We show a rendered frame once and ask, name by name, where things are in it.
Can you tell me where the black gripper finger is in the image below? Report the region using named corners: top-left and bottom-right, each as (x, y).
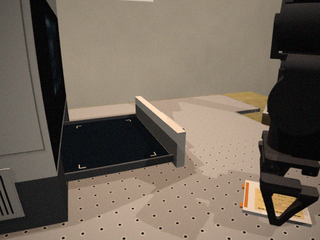
top-left (258, 140), bottom-right (290, 177)
top-left (259, 179), bottom-right (320, 227)

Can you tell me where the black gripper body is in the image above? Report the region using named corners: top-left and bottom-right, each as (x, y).
top-left (259, 120), bottom-right (320, 193)

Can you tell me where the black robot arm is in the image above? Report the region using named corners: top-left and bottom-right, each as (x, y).
top-left (267, 0), bottom-right (320, 162)

